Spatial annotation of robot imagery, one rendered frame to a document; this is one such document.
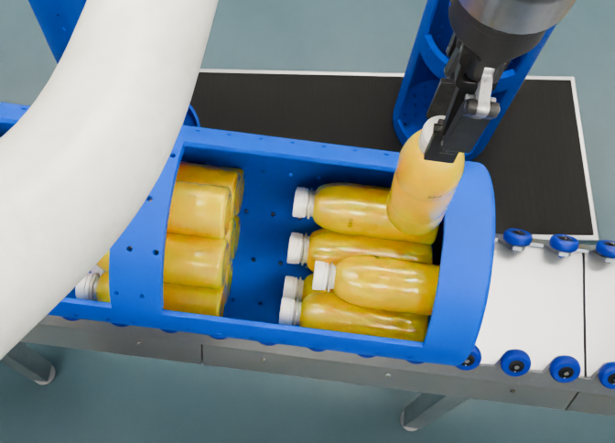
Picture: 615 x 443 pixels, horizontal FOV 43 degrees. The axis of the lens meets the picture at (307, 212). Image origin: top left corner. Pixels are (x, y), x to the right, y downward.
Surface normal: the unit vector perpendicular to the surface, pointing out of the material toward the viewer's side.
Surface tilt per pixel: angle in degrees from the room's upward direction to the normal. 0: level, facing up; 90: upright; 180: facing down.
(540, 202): 0
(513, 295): 0
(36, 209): 29
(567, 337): 0
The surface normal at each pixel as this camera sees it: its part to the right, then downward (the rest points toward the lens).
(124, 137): 0.60, -0.13
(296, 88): 0.05, -0.37
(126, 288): -0.07, 0.55
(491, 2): -0.55, 0.76
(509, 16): -0.29, 0.88
